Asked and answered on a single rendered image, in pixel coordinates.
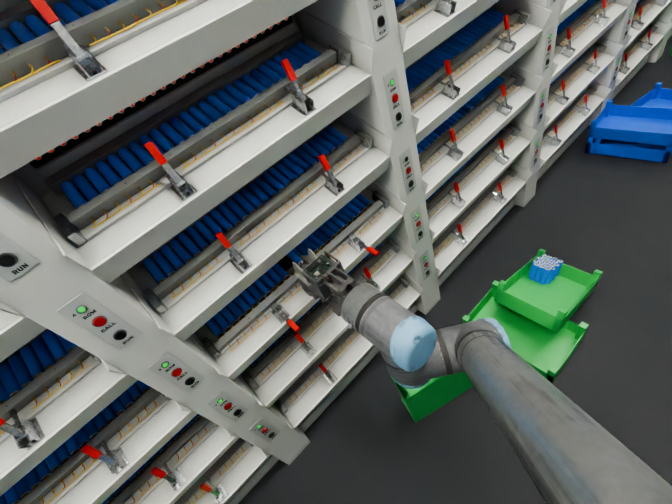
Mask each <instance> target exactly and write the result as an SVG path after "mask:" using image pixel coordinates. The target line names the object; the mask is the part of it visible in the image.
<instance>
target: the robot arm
mask: <svg viewBox="0 0 672 504"><path fill-rule="evenodd" d="M307 250H308V255H300V256H299V257H300V258H301V259H302V260H303V262H304V263H305V264H308V265H309V266H308V267H307V268H305V269H301V267H300V266H299V264H297V263H296V262H294V261H293V262H292V264H293V270H294V272H295V274H296V276H297V278H298V280H299V282H300V284H301V286H302V288H303V290H304V292H305V293H306V294H307V295H309V296H311V297H313V298H314V299H315V300H316V299H317V298H319V299H321V300H322V302H326V301H328V302H330V301H331V300H333V299H334V304H333V312H334V313H335V314H336V315H337V316H339V317H340V316H341V317H342V319H343V320H344V321H345V322H347V323H348V324H349V325H348V328H349V329H352V328H354V329H355V330H356V331H357V332H358V333H360V334H361V335H362V336H363V337H364V338H366V339H367V340H368V341H369V342H370V343H372V344H373V345H374V346H375V347H376V348H377V349H378V350H379V351H380V353H381V355H382V357H383V360H384V362H385V364H386V367H387V370H388V372H389V374H390V376H391V377H392V378H393V379H394V380H395V381H396V382H397V383H398V384H399V385H401V386H403V387H405V388H409V389H416V388H420V387H422V386H424V385H425V384H427V383H428V382H429V381H430V379H432V378H437V377H442V376H446V375H451V374H456V373H461V372H465V373H466V374H467V376H468V377H469V379H470V381H471V382H472V384H473V385H474V387H475V389H476V390H477V392H478V394H479V395H480V397H481V399H482V400H483V402H484V403H485V405H486V407H487V408H488V410H489V412H490V413H491V415H492V416H493V418H494V420H495V421H496V423H497V425H498V426H499V428H500V430H501V431H502V433H503V434H504V436H505V438H506V439H507V441H508V443H509V444H510V446H511V448H512V449H513V451H514V452H515V454H516V456H517V457H518V459H519V461H520V462H521V464H522V466H523V467H524V469H525V470H526V472H527V474H528V475H529V477H530V479H531V480H532V482H533V483H534V485H535V487H536V488H537V490H538V492H539V493H540V495H541V497H542V498H543V500H544V501H545V503H546V504H672V486H671V485H670V484H669V483H668V482H667V481H665V480H664V479H663V478H662V477H661V476H660V475H658V474H657V473H656V472H655V471H654V470H653V469H651V468H650V467H649V466H648V465H647V464H645V463H644V462H643V461H642V460H641V459H640V458H638V457H637V456H636V455H635V454H634V453H633V452H631V451H630V450H629V449H628V448H627V447H626V446H624V445H623V444H622V443H621V442H620V441H619V440H617V439H616V438H615V437H614V436H613V435H612V434H610V433H609V432H608V431H607V430H606V429H604V428H603V427H602V426H601V425H600V424H599V423H597V422H596V421H595V420H594V419H593V418H592V417H590V416H589V415H588V414H587V413H586V412H585V411H583V410H582V409H581V408H580V407H579V406H578V405H576V404H575V403H574V402H573V401H572V400H571V399H569V398H568V397H567V396H566V395H565V394H563V393H562V392H561V391H560V390H559V389H558V388H556V387H555V386H554V385H553V384H552V383H551V382H549V381H548V380H547V379H546V378H545V377H544V376H542V375H541V374H540V373H539V372H538V371H537V370H535V369H534V368H533V367H532V366H531V365H530V364H528V363H527V362H526V361H525V360H524V359H523V358H521V357H520V356H519V355H518V354H517V353H515V352H514V351H513V350H512V348H511V344H510V341H509V339H508V336H507V334H506V332H505V330H504V329H503V327H502V326H501V325H500V324H499V322H498V321H497V320H495V319H493V318H479V319H476V320H475V321H471V322H467V323H463V324H458V325H454V326H450V327H446V328H441V329H438V330H435V329H434V328H433V327H432V326H431V325H430V324H429V323H428V322H427V321H426V320H425V319H423V318H421V317H419V316H417V315H415V314H414V313H412V312H411V311H409V310H408V309H406V308H405V307H403V306H402V305H400V304H399V303H397V302H396V301H394V300H393V299H391V298H390V297H388V296H387V295H386V294H385V293H383V292H382V291H380V290H379V289H377V288H376V287H374V286H373V285H371V284H370V283H362V284H361V283H356V282H355V280H354V279H353V278H351V277H350V276H348V275H347V274H346V273H345V270H344V268H343V266H342V263H341V261H340V260H338V259H337V258H335V257H334V256H332V255H331V254H329V253H328V252H326V251H324V253H325V255H326V257H325V256H324V255H322V254H321V255H320V256H319V257H318V258H317V257H316V255H315V254H314V252H313V251H312V250H311V249H307ZM330 257H332V258H333V259H335V260H336V262H335V261H334V260H332V259H331V258H330Z"/></svg>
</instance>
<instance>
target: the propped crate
mask: <svg viewBox="0 0 672 504"><path fill-rule="evenodd" d="M545 252H546V250H544V249H539V250H538V253H537V256H535V257H534V258H533V259H532V260H530V261H529V262H528V263H527V264H526V265H524V266H523V267H522V268H521V269H519V270H518V271H517V272H516V273H515V274H513V275H512V276H511V277H510V278H509V279H507V280H506V281H503V280H501V281H500V282H499V284H498V288H497V291H496V295H495V298H494V301H496V302H497V303H499V304H501V305H503V306H505V307H507V308H509V309H511V310H513V311H515V312H517V313H519V314H521V315H523V316H525V317H526V318H528V319H530V320H532V321H534V322H536V323H538V324H540V325H542V326H544V327H546V328H548V329H550V330H552V331H554V332H555V333H558V332H559V330H560V329H561V328H562V327H563V326H564V325H565V323H566V322H567V321H568V320H569V319H570V318H571V316H572V315H573V314H574V313H575V312H576V311H577V310H578V308H579V307H580V306H581V305H582V304H583V303H584V301H585V300H586V299H587V298H588V297H589V296H590V294H591V293H592V292H593V291H594V289H595V287H596V285H597V283H598V281H599V279H600V277H601V275H602V273H603V271H600V270H597V269H596V270H595V271H594V273H593V275H592V274H590V273H587V272H584V271H582V270H579V269H577V268H574V267H571V266H569V265H566V264H564V263H563V264H562V266H561V269H560V271H559V274H558V276H555V278H554V280H551V282H550V284H546V283H545V284H544V285H542V284H540V282H535V281H534V280H531V279H529V275H528V274H529V271H530V268H531V265H532V262H533V260H536V259H537V257H541V255H543V254H545Z"/></svg>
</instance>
